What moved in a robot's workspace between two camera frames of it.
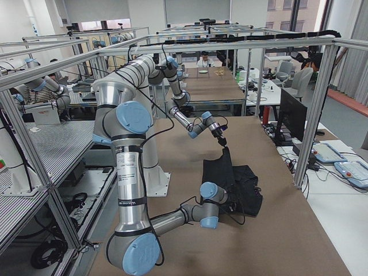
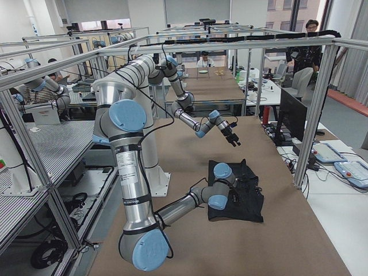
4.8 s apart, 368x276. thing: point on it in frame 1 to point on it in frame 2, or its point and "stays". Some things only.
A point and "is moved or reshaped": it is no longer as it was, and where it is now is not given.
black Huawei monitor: [292, 116] stays
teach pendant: [324, 153] stays
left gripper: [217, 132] to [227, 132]
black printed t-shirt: [244, 196] is moved or reshaped
